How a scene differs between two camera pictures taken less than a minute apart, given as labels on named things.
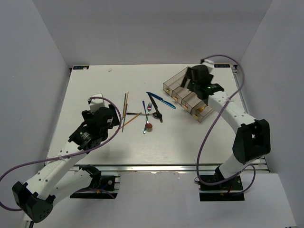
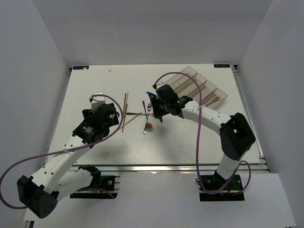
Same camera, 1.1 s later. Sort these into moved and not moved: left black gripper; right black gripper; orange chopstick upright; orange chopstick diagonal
Moved: right black gripper
Not moved: orange chopstick upright; left black gripper; orange chopstick diagonal
